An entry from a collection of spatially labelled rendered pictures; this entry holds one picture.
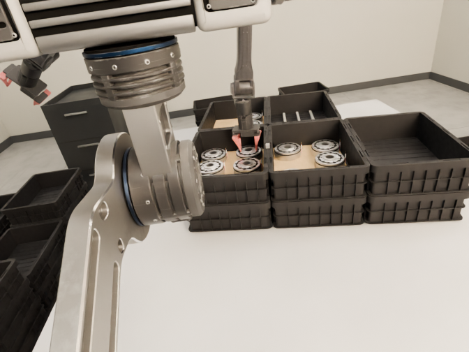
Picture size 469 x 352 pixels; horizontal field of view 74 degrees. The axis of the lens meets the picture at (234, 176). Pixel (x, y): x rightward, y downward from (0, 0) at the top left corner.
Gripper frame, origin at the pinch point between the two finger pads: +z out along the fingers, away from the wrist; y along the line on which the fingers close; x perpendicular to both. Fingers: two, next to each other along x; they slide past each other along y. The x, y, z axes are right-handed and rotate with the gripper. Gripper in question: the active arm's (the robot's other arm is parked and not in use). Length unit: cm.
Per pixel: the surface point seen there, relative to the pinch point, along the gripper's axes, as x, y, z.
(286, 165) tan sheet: 6.7, -15.0, 4.4
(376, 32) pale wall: -365, -122, -1
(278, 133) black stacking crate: -8.7, -11.8, -2.8
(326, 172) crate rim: 28.6, -27.9, -3.8
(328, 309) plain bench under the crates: 58, -26, 20
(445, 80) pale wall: -357, -212, 67
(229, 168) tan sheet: 8.2, 6.9, 4.4
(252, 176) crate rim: 30.5, -5.7, -4.0
